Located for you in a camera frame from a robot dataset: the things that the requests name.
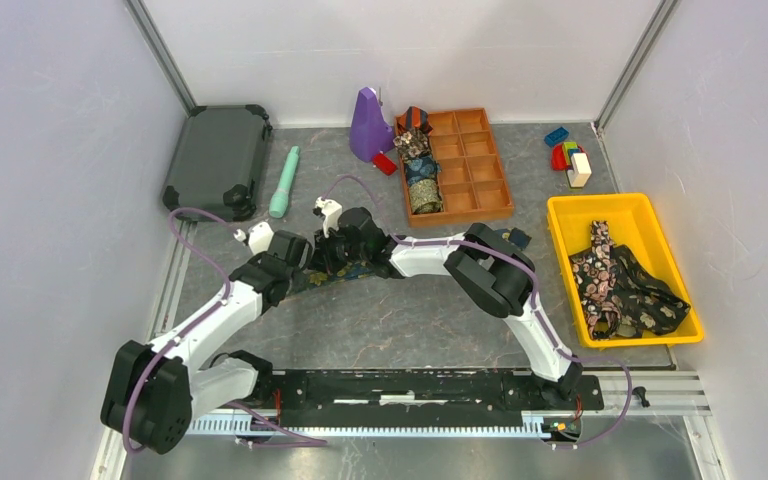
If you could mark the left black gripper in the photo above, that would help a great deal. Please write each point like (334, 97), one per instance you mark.
(256, 261)

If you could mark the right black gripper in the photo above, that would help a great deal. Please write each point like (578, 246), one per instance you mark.
(322, 258)

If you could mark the navy yellow floral tie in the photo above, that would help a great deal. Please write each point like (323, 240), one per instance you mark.
(310, 280)

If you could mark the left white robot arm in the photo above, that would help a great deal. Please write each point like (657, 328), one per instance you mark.
(156, 389)

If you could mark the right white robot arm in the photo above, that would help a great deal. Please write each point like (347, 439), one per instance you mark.
(493, 273)

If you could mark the mint green flashlight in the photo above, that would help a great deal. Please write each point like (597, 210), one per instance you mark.
(280, 199)

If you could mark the olive gold rolled tie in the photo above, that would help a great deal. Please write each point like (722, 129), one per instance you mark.
(424, 197)

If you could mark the red block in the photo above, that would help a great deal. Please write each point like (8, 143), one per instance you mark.
(384, 164)

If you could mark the blue patterned rolled tie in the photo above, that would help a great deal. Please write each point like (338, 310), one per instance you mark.
(420, 169)

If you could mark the purple metronome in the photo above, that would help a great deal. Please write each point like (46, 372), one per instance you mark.
(369, 134)

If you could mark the brown floral rolled tie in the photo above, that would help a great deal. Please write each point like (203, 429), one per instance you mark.
(412, 144)

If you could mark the dark green hard case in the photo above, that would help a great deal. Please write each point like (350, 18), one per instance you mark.
(218, 161)

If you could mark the orange wooden compartment tray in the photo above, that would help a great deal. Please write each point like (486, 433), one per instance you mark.
(472, 181)

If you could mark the orange navy striped rolled tie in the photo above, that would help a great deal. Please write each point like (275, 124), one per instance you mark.
(415, 118)

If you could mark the colourful toy block stack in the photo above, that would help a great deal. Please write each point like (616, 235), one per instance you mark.
(561, 155)

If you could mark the blue toy brick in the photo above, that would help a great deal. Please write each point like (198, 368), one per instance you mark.
(556, 136)

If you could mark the white toy block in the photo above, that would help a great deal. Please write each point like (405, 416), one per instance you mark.
(579, 171)

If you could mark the pink floral dark tie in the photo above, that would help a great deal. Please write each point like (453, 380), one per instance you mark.
(595, 276)

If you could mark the yellow plastic bin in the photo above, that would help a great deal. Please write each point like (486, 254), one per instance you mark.
(633, 223)

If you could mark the black gold floral tie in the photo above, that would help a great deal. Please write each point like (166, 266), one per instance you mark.
(644, 303)

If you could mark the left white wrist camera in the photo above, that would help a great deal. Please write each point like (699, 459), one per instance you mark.
(257, 238)

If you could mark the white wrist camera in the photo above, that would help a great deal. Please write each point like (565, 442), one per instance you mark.
(329, 211)
(257, 238)

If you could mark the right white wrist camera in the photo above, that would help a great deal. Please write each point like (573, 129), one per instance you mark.
(329, 211)

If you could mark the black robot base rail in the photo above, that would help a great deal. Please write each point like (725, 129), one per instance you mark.
(402, 399)

